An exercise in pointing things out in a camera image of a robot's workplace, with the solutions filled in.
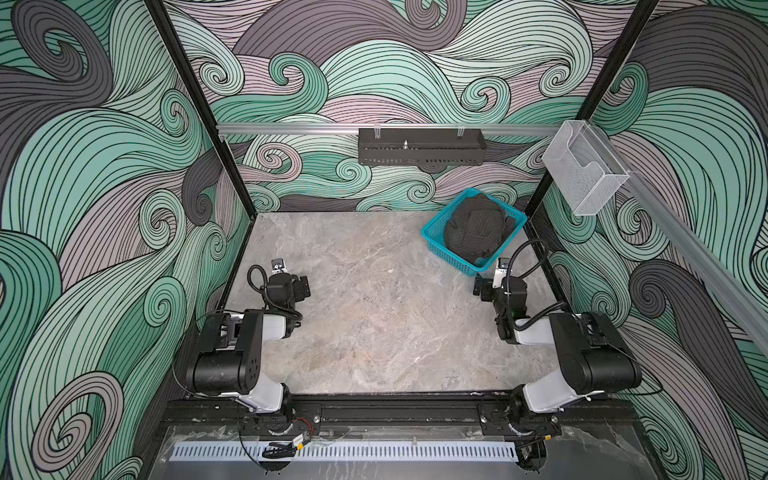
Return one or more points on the aluminium back wall rail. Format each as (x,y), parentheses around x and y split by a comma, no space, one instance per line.
(304,128)

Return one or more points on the aluminium right wall rail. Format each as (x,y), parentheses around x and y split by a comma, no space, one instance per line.
(704,217)

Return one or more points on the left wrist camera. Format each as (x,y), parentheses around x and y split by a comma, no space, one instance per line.
(278,266)

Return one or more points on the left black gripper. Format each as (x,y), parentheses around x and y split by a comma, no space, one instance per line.
(300,287)

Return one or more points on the dark pinstriped long sleeve shirt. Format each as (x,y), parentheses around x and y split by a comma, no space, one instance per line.
(478,228)

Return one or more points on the white slotted cable duct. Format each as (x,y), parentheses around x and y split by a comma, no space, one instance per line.
(472,451)

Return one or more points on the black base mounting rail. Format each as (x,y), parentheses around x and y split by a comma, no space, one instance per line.
(492,412)

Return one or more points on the black frame post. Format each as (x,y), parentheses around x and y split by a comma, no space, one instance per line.
(617,57)
(175,49)

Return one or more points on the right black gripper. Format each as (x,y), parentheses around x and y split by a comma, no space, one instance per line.
(480,288)

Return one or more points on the teal plastic basket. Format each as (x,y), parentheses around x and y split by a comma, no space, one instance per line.
(433,234)

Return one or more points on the left black frame post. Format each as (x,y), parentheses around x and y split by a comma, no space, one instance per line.
(175,49)

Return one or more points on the black perforated wall tray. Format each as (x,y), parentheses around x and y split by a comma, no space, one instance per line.
(421,147)

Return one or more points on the right black frame post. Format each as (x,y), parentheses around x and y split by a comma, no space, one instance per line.
(617,57)

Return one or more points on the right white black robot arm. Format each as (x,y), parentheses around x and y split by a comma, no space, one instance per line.
(593,359)

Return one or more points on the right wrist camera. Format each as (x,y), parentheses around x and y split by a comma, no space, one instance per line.
(502,266)

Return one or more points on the clear plastic wall bin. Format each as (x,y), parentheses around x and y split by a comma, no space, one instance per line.
(585,166)

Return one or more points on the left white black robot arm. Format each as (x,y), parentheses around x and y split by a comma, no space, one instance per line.
(227,359)

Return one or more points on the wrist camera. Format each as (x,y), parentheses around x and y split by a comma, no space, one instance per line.
(278,266)
(502,266)

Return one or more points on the aluminium wall rail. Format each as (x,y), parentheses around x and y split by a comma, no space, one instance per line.
(704,217)
(304,128)

